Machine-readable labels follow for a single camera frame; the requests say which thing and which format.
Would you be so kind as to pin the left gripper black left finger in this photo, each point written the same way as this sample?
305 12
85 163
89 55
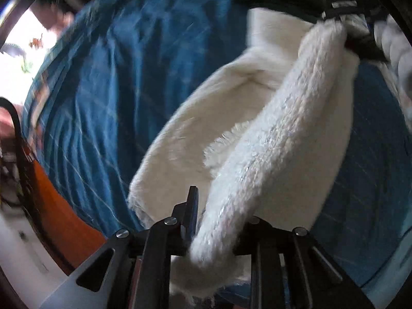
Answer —
131 270

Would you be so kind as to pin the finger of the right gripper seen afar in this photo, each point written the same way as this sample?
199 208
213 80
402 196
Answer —
358 22

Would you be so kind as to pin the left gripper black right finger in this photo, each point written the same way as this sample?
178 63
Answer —
289 269

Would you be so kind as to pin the white tweed jacket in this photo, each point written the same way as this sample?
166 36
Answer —
264 135

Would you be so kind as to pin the blue striped bed sheet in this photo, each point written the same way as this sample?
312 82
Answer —
120 71

